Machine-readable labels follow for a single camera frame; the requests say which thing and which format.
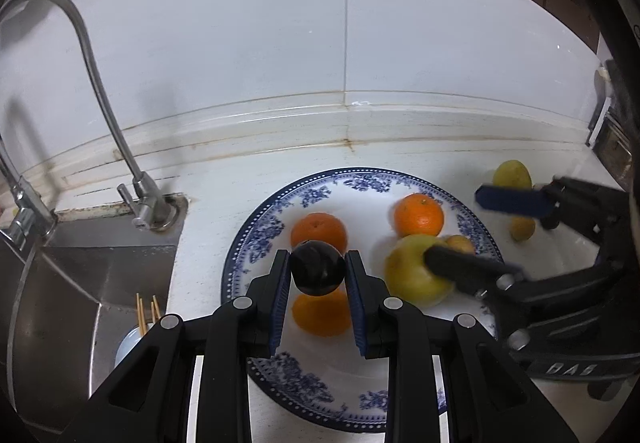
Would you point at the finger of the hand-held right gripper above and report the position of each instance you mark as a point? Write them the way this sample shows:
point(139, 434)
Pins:
point(510, 200)
point(465, 268)

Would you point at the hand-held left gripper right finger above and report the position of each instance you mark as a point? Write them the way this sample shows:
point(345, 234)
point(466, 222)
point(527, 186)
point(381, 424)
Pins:
point(357, 303)

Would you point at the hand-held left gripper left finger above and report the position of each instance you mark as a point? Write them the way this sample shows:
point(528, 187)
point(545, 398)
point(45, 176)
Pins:
point(280, 303)

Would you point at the small tan round fruit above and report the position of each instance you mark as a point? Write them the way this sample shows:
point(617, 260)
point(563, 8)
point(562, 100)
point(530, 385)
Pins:
point(460, 243)
point(522, 229)

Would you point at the orange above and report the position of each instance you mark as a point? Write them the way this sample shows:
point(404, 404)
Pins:
point(320, 228)
point(320, 315)
point(419, 218)

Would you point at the dark purple plum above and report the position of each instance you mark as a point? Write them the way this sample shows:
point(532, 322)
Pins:
point(317, 268)

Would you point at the blue patterned white plate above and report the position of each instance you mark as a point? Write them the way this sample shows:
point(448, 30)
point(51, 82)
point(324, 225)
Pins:
point(350, 208)

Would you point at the metal dish rack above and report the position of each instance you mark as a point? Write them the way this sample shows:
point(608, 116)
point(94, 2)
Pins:
point(612, 143)

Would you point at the wooden chopstick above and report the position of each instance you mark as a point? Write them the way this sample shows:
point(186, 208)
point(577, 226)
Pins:
point(141, 315)
point(156, 308)

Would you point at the white bowl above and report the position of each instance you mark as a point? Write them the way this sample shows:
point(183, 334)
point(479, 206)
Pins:
point(130, 348)

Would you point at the stainless steel sink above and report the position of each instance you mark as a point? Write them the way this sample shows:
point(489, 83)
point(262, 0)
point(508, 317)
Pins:
point(75, 303)

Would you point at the large steel kitchen faucet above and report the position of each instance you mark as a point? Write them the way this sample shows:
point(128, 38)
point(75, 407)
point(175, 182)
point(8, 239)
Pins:
point(25, 208)

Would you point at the slim steel gooseneck faucet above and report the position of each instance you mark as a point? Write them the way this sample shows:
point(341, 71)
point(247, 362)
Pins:
point(95, 73)

